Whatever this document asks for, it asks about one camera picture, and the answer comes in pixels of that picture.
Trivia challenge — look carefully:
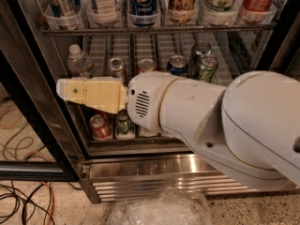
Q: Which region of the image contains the silver can middle shelf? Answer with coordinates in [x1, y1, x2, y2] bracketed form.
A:
[108, 57, 127, 85]

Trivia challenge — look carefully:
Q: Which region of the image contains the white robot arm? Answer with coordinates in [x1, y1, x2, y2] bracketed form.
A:
[56, 71, 300, 190]

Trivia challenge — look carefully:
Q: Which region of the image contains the red can middle shelf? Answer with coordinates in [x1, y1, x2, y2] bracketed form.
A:
[136, 58, 158, 74]

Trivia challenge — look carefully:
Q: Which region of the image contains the orange cable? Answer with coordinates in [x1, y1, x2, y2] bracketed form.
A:
[39, 181, 56, 225]

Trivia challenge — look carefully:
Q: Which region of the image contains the blue pepsi can shelf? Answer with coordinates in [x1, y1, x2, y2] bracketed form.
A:
[129, 0, 158, 26]
[167, 54, 188, 77]

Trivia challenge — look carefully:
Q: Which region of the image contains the red can front bottom shelf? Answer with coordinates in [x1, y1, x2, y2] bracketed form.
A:
[90, 114, 112, 141]

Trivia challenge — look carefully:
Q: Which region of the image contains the stainless steel fridge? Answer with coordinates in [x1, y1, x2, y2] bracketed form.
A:
[0, 0, 299, 203]

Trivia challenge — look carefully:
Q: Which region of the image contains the green can front middle shelf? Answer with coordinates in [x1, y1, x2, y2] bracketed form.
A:
[194, 54, 218, 83]

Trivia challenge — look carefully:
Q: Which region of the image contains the gold brown can top shelf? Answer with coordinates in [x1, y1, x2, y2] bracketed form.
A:
[168, 0, 196, 23]

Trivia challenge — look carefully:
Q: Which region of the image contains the blue pepsi can top shelf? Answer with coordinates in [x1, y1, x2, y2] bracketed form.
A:
[129, 0, 158, 26]

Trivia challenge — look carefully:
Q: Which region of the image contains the green can bottom shelf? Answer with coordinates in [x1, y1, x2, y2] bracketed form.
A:
[115, 110, 134, 139]

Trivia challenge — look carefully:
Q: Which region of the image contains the blue pepsi can middle shelf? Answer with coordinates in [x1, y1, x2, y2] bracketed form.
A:
[167, 54, 188, 77]

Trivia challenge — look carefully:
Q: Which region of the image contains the white label bottle top shelf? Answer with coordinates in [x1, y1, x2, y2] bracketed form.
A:
[88, 0, 118, 25]

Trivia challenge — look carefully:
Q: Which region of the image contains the left glass fridge door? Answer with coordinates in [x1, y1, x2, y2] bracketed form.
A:
[0, 44, 81, 182]

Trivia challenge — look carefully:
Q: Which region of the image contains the black cable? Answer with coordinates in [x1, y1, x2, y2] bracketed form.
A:
[0, 181, 54, 225]

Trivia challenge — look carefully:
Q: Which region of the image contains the red can rear bottom shelf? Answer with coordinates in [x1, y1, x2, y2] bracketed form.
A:
[94, 110, 111, 121]

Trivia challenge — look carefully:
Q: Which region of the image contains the clear plastic bag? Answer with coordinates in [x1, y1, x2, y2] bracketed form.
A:
[107, 187, 213, 225]

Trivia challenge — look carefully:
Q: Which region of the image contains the green can rear middle shelf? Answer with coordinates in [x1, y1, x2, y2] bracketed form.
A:
[188, 41, 212, 77]

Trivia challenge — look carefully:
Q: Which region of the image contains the clear water bottle middle shelf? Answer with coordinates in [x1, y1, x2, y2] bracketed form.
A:
[67, 44, 97, 78]

